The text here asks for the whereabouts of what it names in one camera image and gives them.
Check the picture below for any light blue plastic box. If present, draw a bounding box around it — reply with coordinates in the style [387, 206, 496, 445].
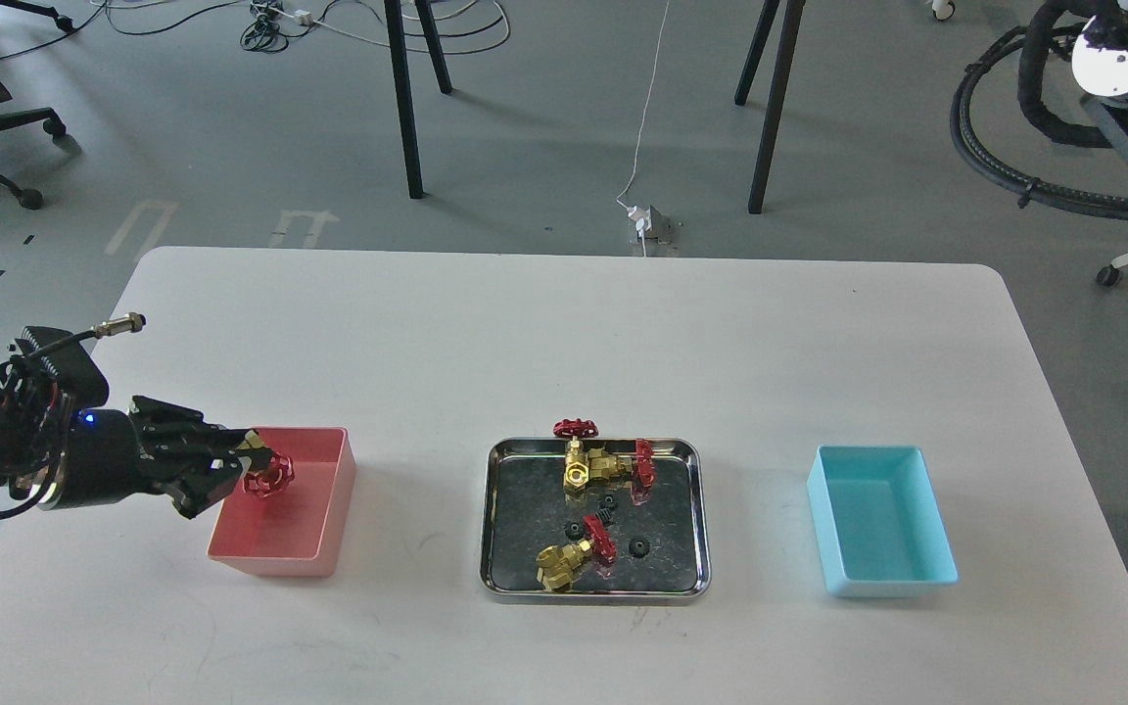
[807, 446, 960, 598]

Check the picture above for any black tripod leg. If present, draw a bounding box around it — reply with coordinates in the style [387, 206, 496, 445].
[384, 1, 453, 200]
[733, 1, 807, 214]

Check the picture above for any white cable on floor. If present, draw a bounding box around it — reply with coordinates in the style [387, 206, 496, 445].
[617, 0, 675, 258]

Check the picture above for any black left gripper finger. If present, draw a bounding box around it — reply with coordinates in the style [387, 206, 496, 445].
[171, 460, 245, 519]
[202, 428, 276, 461]

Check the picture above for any brass valve red handle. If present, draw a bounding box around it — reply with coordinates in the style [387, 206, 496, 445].
[552, 418, 598, 494]
[536, 514, 618, 592]
[587, 439, 656, 505]
[237, 430, 296, 497]

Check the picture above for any small black gear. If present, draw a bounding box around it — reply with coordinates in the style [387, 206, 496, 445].
[564, 521, 587, 541]
[627, 539, 650, 558]
[594, 493, 619, 526]

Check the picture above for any stainless steel tray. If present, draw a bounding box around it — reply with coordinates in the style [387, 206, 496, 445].
[481, 438, 711, 605]

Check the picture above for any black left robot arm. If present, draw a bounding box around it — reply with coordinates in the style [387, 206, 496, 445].
[0, 312, 296, 519]

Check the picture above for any brass valve red handle bottom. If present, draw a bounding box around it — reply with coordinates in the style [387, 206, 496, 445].
[536, 514, 618, 592]

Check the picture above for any brass valve red handle top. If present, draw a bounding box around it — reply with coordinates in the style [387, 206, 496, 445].
[552, 418, 598, 494]

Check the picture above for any black tripod leg left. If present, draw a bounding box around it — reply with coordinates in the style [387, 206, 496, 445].
[384, 1, 453, 200]

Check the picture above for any black corrugated cable conduit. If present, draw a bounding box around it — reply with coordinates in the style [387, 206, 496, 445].
[950, 0, 1128, 221]

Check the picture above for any white power adapter on floor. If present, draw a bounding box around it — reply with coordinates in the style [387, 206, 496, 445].
[626, 206, 673, 244]

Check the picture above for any pink plastic box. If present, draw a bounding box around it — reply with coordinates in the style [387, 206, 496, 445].
[208, 428, 356, 579]

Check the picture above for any black tripod leg right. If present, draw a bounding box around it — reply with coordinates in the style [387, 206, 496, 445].
[733, 1, 807, 214]

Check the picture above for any cable bundle on floor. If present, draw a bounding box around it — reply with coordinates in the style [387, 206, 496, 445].
[83, 0, 511, 55]

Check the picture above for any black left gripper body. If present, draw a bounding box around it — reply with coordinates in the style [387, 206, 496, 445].
[0, 326, 232, 510]

